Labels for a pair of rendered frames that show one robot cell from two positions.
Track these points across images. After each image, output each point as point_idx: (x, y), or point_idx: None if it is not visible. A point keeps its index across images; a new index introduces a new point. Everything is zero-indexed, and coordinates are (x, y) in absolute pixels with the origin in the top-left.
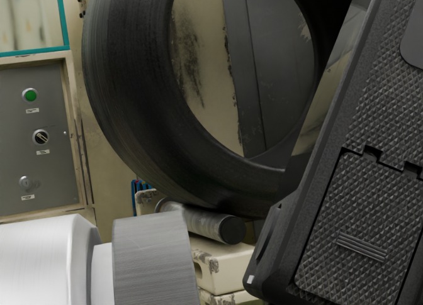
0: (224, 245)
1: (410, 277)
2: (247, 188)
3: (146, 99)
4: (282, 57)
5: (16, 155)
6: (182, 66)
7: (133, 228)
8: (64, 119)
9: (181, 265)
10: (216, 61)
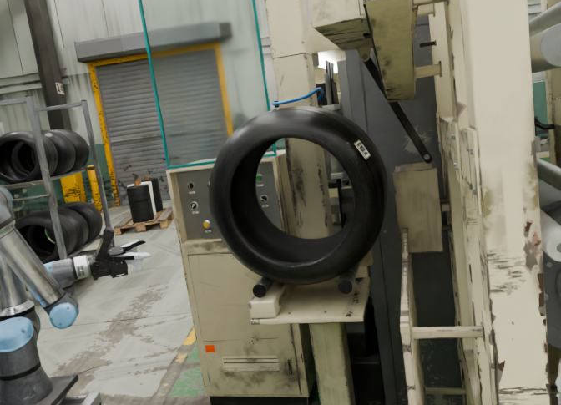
0: (270, 292)
1: None
2: (267, 272)
3: (219, 227)
4: (391, 163)
5: None
6: (295, 184)
7: None
8: (275, 189)
9: None
10: (313, 183)
